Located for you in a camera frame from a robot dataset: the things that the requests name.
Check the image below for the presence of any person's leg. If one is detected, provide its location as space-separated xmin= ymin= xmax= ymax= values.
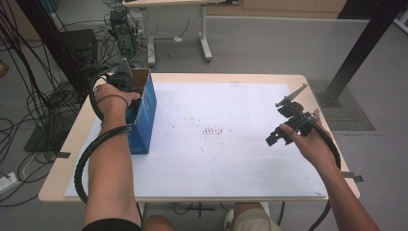
xmin=229 ymin=201 xmax=284 ymax=231
xmin=142 ymin=214 xmax=176 ymax=231

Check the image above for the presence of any light wooden table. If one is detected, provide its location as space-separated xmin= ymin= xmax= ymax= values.
xmin=38 ymin=72 xmax=361 ymax=231

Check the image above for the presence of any person's right hand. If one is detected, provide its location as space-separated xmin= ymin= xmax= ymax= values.
xmin=279 ymin=108 xmax=342 ymax=176

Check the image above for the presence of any blue cardboard box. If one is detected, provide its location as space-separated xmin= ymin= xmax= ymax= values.
xmin=124 ymin=67 xmax=159 ymax=156

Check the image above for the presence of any black metal frame post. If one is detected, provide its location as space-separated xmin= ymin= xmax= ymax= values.
xmin=14 ymin=0 xmax=91 ymax=97
xmin=319 ymin=0 xmax=408 ymax=109

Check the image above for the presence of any white table mat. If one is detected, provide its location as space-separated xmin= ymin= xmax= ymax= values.
xmin=64 ymin=81 xmax=328 ymax=199

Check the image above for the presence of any white desk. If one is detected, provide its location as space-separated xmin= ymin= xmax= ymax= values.
xmin=121 ymin=0 xmax=241 ymax=64

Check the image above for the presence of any person's left hand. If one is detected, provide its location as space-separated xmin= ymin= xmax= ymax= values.
xmin=93 ymin=83 xmax=142 ymax=122

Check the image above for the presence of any black computer tower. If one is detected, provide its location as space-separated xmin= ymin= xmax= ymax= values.
xmin=109 ymin=8 xmax=140 ymax=56

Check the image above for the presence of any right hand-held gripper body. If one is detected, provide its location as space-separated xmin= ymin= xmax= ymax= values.
xmin=274 ymin=83 xmax=319 ymax=138

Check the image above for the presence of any person's right leg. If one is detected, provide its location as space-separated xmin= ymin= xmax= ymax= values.
xmin=229 ymin=201 xmax=284 ymax=231

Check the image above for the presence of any black box on floor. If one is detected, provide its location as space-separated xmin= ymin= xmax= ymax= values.
xmin=59 ymin=28 xmax=99 ymax=65

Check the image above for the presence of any black sleeve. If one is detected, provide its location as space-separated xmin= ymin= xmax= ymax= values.
xmin=81 ymin=218 xmax=144 ymax=231

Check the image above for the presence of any white power strip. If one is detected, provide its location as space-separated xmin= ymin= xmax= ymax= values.
xmin=0 ymin=171 xmax=19 ymax=194

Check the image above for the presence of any thin black wrist band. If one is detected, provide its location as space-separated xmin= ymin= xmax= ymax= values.
xmin=95 ymin=93 xmax=130 ymax=109

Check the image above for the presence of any white shoe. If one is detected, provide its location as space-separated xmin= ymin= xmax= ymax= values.
xmin=223 ymin=208 xmax=236 ymax=231

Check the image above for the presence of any person's left leg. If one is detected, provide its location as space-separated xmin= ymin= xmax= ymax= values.
xmin=142 ymin=214 xmax=176 ymax=231

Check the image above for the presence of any left gripper black corrugated cable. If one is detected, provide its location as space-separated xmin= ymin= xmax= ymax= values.
xmin=73 ymin=73 xmax=133 ymax=204

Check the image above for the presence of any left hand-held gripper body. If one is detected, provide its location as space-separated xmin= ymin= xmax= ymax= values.
xmin=107 ymin=58 xmax=134 ymax=92

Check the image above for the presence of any bundle of black floor cables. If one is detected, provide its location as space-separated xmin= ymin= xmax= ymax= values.
xmin=0 ymin=4 xmax=97 ymax=208

